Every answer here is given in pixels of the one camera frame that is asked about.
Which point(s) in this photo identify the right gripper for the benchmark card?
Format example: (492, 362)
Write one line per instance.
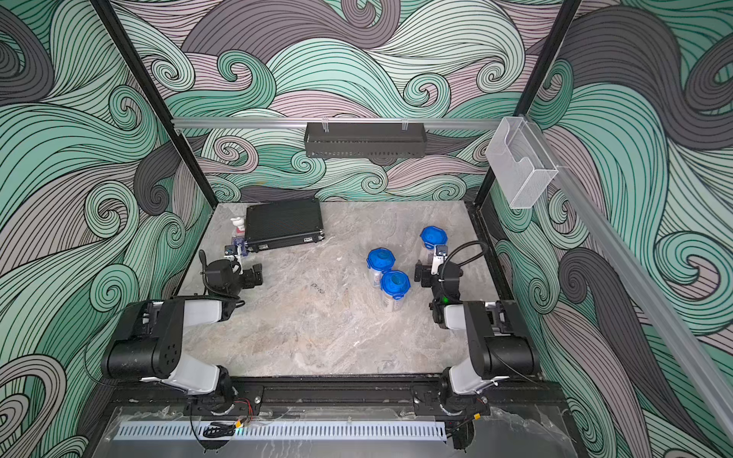
(424, 273)

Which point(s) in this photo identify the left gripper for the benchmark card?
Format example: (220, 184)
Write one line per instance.
(248, 276)

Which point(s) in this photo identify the toiletry jar blue lid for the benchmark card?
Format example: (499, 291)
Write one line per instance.
(394, 285)

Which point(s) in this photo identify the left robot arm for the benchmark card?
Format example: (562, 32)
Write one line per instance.
(147, 343)

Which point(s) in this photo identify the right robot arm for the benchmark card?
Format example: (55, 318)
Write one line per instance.
(499, 345)

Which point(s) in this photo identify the blue playing card box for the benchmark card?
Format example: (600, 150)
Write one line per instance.
(239, 248)

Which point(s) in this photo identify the far jar blue lid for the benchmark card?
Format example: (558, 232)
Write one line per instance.
(430, 237)

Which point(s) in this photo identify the white pink small bottle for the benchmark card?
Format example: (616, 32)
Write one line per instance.
(239, 229)

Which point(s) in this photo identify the middle jar blue lid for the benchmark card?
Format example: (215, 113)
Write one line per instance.
(380, 261)

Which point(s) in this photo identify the black ribbed case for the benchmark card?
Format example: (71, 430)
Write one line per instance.
(283, 224)

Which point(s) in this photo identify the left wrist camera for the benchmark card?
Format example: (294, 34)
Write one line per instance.
(232, 251)

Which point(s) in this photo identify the clear acrylic wall holder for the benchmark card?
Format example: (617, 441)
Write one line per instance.
(519, 155)

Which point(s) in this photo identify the aluminium wall rail back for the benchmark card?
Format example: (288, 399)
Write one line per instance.
(261, 122)

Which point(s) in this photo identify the aluminium wall rail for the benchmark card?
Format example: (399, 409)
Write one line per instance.
(582, 184)
(261, 122)

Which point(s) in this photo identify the black wall shelf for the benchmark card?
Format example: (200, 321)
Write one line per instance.
(373, 141)

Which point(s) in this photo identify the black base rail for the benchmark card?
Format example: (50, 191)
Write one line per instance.
(426, 393)

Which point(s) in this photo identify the white perforated cable duct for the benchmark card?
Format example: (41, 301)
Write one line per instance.
(283, 431)

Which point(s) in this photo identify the aluminium wall rail right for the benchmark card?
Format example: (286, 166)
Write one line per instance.
(582, 184)

